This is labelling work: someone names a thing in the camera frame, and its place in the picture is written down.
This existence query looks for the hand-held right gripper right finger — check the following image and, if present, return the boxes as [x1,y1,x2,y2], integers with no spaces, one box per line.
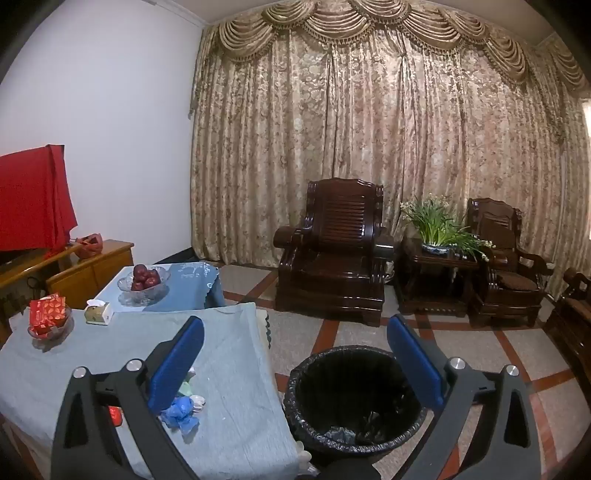
[379,314,548,480]

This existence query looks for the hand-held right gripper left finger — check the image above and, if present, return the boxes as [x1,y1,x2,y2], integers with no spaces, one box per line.
[50,316,206,480]

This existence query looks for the black trash bin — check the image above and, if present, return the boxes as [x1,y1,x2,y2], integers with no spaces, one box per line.
[283,345,428,467]

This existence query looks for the grey-blue table blanket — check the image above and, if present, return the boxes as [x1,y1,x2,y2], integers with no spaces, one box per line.
[0,302,301,480]

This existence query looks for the glass fruit bowl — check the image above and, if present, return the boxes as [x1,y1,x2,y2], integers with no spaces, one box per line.
[117,268,171,306]

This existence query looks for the blue tablecloth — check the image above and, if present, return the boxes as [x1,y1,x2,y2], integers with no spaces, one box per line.
[95,262,227,315]

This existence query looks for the dark wooden side table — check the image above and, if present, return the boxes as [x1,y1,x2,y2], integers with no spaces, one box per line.
[394,237,481,317]

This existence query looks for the pile of red apples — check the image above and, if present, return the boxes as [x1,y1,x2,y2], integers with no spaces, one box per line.
[130,264,162,291]

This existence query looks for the tissue box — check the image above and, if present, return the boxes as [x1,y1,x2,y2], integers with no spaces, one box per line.
[84,299,115,326]

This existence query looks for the white lace tablecloth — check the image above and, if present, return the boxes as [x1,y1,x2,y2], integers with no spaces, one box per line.
[256,308,319,476]

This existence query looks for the glass dish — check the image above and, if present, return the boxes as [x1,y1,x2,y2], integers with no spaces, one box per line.
[27,305,75,341]

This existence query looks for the wooden cabinet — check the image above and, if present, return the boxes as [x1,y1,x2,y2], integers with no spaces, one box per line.
[0,239,136,342]

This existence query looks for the red snack packets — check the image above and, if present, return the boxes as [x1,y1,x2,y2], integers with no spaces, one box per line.
[28,293,65,335]

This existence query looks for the potted green plant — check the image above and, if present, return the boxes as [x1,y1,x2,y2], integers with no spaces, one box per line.
[399,194,497,261]

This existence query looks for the red decorative basket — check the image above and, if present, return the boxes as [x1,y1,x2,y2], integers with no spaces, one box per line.
[69,233,103,259]

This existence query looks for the dark wooden armchair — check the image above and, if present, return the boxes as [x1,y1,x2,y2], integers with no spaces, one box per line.
[464,198,555,328]
[273,178,397,326]

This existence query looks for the dark wooden sofa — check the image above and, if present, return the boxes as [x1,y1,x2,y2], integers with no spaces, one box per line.
[542,268,591,398]

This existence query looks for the red cloth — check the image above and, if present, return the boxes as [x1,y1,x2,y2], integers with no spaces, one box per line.
[0,144,78,254]

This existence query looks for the beige patterned curtain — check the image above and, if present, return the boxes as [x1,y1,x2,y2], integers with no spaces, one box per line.
[187,0,591,298]

